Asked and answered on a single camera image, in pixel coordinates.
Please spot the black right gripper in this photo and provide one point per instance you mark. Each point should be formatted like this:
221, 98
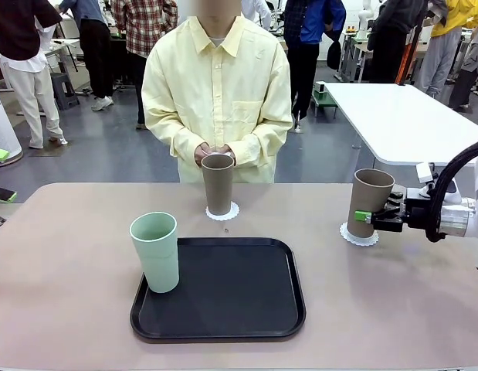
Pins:
418, 210

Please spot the light brown tall cup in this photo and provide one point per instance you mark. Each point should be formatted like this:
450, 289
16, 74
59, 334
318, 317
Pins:
364, 201

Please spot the dark brown tall cup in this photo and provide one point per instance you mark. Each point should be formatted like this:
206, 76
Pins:
218, 189

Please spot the mint green tall cup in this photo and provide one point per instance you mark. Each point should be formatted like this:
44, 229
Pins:
157, 259

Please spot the person's left forearm yellow sleeve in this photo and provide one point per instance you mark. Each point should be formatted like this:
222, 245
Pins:
262, 147

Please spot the person's right forearm yellow sleeve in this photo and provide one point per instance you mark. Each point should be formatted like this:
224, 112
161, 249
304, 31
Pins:
173, 141

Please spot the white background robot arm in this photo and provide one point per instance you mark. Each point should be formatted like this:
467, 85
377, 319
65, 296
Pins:
364, 21

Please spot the person's left hand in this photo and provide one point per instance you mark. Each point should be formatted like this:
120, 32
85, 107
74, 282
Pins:
229, 150

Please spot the person's right hand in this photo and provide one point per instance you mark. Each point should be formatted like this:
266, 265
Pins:
201, 151

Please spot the large white table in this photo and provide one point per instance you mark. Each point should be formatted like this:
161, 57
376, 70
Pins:
397, 120

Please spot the green topped low bench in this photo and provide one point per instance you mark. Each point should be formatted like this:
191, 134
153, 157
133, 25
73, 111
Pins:
325, 99

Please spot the small white box device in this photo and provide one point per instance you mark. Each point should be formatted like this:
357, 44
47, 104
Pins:
320, 87

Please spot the orange and black pole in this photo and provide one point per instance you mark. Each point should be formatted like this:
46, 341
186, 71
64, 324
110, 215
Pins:
406, 58

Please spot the person in grey black clothes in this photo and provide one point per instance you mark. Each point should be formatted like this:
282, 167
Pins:
468, 77

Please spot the person yellow jacket grey trousers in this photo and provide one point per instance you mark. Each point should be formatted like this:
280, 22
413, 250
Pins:
439, 54

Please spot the black hanging bag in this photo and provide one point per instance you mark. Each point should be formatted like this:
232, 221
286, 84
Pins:
333, 56

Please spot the person in black jacket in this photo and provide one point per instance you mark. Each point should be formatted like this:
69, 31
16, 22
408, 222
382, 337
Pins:
393, 38

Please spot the black plastic serving tray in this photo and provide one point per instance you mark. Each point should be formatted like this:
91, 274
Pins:
223, 293

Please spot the person in blue jacket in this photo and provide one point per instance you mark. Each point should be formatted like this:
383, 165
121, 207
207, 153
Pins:
316, 23

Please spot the person in yellow shirt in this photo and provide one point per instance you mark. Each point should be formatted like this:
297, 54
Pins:
215, 96

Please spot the person in plaid shirt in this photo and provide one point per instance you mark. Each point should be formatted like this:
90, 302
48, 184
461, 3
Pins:
146, 31

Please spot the person navy top black trousers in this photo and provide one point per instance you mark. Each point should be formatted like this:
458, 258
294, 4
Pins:
95, 58

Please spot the grey plastic step stool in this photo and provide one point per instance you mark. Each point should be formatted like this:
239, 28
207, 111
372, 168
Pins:
65, 90

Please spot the person dark top white trousers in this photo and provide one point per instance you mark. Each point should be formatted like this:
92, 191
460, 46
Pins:
26, 77

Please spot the black pad with green edge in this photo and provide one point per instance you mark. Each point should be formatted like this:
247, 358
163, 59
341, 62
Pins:
3, 194

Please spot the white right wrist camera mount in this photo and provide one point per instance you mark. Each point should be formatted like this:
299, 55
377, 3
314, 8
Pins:
424, 173

